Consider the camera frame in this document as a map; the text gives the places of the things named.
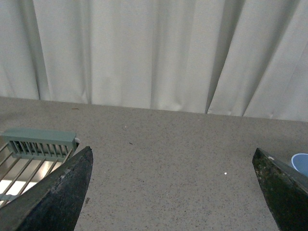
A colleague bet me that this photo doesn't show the light blue plastic cup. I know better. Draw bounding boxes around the light blue plastic cup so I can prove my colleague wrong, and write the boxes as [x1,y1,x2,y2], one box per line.
[291,153,308,177]

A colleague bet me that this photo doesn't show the green wire dish rack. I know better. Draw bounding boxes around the green wire dish rack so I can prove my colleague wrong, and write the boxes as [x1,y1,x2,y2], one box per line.
[0,128,80,207]

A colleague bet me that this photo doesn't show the white pleated curtain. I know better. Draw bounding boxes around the white pleated curtain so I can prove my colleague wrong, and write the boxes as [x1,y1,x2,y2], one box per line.
[0,0,308,121]

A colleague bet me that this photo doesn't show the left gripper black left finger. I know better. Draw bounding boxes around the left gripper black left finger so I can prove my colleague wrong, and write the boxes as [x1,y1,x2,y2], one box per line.
[0,146,93,231]

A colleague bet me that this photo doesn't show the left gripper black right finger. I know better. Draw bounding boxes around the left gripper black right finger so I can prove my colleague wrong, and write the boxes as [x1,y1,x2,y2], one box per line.
[252,148,308,231]

